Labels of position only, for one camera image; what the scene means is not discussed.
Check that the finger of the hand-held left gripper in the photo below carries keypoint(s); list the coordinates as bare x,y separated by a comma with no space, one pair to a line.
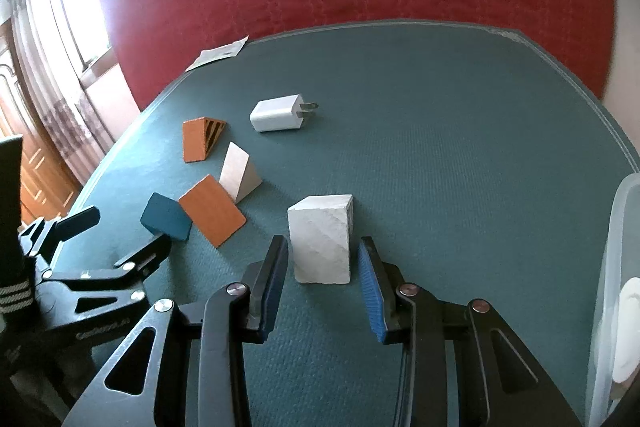
142,257
75,219

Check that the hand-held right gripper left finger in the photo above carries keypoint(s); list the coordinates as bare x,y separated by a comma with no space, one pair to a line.
272,287

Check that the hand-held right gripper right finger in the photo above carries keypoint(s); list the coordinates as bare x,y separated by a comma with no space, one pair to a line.
370,292

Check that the blue wedge block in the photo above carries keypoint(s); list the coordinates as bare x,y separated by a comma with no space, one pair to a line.
165,214

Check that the white black-striped wedge block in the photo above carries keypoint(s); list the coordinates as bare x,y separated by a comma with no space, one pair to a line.
320,242

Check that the orange black-striped wedge block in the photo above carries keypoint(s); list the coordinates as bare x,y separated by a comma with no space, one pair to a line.
212,212
195,139

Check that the clear plastic storage box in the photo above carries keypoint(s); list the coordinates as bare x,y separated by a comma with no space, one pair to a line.
612,257

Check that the brown wooden door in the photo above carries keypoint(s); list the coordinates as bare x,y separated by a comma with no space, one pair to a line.
37,162

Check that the patterned window curtain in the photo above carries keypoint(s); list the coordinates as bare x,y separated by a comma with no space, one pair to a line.
65,117

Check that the white beige wedge block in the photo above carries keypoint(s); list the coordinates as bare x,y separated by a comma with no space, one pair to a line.
235,172

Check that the white plug charger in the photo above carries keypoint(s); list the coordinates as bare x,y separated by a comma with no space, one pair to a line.
277,114

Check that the white paper sheet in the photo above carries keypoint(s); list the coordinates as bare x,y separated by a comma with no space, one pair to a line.
217,54

